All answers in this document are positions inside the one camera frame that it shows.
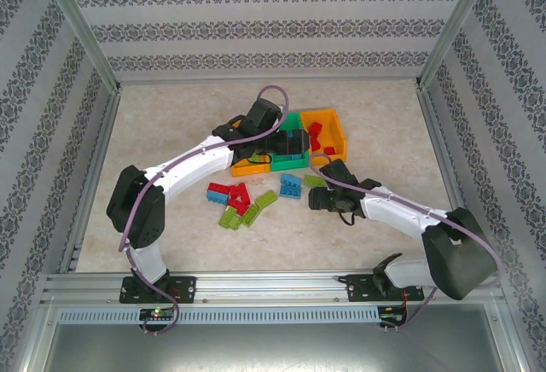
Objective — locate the small green lego brick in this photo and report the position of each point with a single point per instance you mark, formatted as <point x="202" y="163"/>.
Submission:
<point x="256" y="158"/>

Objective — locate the red lego brick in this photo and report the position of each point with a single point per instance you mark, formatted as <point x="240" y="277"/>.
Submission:
<point x="218" y="187"/>
<point x="236" y="207"/>
<point x="315" y="143"/>
<point x="329" y="151"/>
<point x="239" y="192"/>
<point x="316" y="129"/>

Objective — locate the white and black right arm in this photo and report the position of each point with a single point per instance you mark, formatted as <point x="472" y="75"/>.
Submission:
<point x="396" y="214"/>

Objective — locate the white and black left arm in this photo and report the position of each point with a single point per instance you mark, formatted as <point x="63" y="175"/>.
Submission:
<point x="192" y="163"/>

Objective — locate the green plastic bin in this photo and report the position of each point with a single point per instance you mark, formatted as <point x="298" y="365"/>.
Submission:
<point x="290" y="164"/>

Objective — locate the yellow plastic bin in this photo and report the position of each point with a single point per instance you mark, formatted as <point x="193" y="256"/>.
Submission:
<point x="251" y="170"/>
<point x="330" y="131"/>

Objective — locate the small circuit board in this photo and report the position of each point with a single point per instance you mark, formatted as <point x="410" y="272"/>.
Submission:
<point x="158" y="313"/>
<point x="392" y="314"/>

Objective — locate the grey sheet metal shelf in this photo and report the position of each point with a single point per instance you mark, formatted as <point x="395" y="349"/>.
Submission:
<point x="273" y="350"/>

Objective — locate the aluminium back rail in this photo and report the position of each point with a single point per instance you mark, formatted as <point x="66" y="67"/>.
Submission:
<point x="268" y="80"/>

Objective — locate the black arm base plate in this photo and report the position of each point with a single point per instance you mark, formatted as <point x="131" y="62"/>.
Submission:
<point x="356" y="288"/>
<point x="183" y="288"/>

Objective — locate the aluminium front rail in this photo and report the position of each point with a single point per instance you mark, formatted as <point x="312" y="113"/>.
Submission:
<point x="268" y="286"/>

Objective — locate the aluminium side rail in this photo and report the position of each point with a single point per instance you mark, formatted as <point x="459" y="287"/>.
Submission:
<point x="91" y="176"/>
<point x="448" y="176"/>

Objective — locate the aluminium frame post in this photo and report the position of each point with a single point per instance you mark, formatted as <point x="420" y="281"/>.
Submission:
<point x="84" y="30"/>
<point x="455" y="26"/>

